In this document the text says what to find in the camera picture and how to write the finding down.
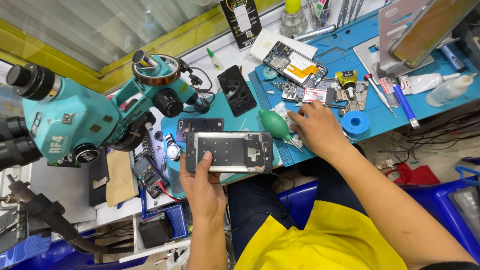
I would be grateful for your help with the person's left hand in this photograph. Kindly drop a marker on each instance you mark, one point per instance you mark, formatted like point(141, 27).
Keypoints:
point(202, 195)

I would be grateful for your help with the person's right hand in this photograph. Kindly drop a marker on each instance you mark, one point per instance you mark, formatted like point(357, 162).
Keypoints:
point(318, 131)

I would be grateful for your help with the black phone frame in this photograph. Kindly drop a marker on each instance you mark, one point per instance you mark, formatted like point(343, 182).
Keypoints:
point(232, 152)

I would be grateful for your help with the phone board with red label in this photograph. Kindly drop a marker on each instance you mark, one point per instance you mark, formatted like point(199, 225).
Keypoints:
point(317, 95)

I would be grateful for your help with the blue tape roll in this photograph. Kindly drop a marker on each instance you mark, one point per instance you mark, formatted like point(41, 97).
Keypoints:
point(355, 122)

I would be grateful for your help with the green rubber dust blower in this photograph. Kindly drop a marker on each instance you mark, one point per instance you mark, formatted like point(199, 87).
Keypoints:
point(277, 127)

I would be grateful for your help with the blue parts box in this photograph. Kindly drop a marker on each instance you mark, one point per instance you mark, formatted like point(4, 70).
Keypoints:
point(168, 221)

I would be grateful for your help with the black digital multimeter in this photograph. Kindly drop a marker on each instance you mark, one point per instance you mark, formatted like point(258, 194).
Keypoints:
point(150, 180)

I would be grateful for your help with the silver wristwatch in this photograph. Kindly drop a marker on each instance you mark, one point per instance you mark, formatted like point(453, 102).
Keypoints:
point(172, 148)

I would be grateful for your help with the yellow black small device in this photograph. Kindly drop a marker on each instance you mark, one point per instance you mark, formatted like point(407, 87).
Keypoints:
point(347, 79)

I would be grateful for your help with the person's dark jeans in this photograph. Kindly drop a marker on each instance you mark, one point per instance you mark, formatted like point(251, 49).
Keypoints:
point(262, 202)

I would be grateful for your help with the black pouch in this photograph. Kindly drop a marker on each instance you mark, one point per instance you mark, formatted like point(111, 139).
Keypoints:
point(155, 232)

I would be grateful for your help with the dark blue phone back cover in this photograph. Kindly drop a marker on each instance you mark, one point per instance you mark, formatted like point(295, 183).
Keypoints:
point(198, 125)

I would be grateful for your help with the red tipped silver screwdriver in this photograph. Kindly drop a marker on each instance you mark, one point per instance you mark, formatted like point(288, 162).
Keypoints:
point(379, 94)

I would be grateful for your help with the open phone with orange flex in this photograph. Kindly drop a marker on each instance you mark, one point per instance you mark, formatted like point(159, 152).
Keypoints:
point(294, 64)

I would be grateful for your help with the blue silicone work mat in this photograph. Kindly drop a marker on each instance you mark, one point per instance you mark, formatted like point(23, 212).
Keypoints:
point(375, 86)

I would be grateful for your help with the small teal round cap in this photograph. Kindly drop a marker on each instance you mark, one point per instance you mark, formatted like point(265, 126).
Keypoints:
point(270, 72)

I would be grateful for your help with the brown paper envelope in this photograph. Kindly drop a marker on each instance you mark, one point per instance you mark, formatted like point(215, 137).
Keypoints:
point(120, 178)

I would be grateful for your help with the black cracked phone screen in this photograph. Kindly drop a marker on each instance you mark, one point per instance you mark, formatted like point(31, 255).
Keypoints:
point(237, 90)

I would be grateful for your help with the silver marker pen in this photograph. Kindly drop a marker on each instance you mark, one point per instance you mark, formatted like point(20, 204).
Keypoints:
point(314, 33)

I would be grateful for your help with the white paper box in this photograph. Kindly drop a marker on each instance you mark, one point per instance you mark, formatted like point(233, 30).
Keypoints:
point(270, 45)

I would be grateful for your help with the black phone on bench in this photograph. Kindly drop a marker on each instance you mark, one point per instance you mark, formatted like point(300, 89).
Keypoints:
point(98, 180)

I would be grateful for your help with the silver tablet stand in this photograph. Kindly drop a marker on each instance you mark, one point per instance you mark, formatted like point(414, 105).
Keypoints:
point(393, 48)

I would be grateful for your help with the person's yellow shirt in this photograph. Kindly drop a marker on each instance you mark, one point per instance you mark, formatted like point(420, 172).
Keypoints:
point(322, 243)

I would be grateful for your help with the glass bottle yellow cap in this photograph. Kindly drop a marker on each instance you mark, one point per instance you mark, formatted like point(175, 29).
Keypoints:
point(293, 18)

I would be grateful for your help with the white adhesive tube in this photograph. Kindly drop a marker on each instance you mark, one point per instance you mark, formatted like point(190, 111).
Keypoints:
point(425, 82)

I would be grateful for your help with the glass cup of tools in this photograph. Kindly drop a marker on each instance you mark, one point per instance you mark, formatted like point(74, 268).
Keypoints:
point(320, 13)

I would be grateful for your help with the set of metal tweezers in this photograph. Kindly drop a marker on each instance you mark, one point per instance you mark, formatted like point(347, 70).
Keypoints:
point(348, 9)

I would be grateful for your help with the white glue bottle green cap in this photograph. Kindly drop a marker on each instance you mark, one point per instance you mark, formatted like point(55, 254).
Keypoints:
point(215, 59)

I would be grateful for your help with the amber tape roll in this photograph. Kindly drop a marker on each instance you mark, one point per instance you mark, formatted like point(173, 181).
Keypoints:
point(157, 73)

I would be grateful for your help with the black packaged phone part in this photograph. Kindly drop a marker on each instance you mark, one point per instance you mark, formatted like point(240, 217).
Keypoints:
point(242, 22)

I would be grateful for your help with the clear squeeze bottle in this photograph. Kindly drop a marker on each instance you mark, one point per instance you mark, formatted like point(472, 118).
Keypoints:
point(448, 90)

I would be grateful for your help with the teal stereo microscope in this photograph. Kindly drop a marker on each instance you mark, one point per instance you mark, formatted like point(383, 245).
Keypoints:
point(86, 105)

